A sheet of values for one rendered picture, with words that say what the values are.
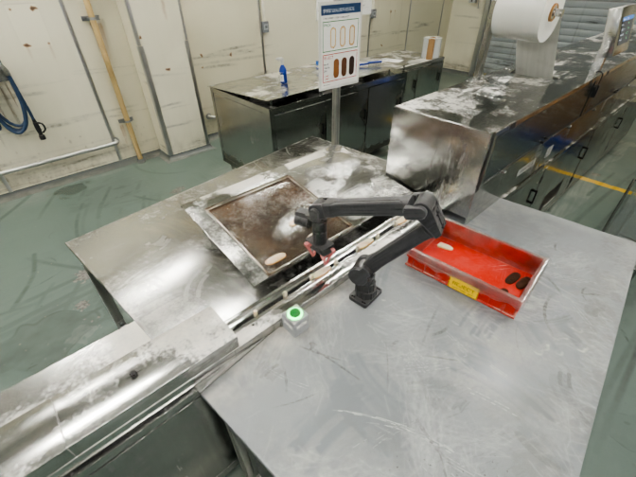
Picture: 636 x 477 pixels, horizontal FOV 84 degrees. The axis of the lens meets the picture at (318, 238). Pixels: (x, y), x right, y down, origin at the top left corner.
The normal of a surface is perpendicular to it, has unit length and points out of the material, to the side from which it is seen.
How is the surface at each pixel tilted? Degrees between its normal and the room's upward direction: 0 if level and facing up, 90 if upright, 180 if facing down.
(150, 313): 0
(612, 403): 0
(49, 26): 90
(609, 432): 0
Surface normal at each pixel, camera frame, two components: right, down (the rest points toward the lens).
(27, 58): 0.67, 0.44
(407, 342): -0.01, -0.79
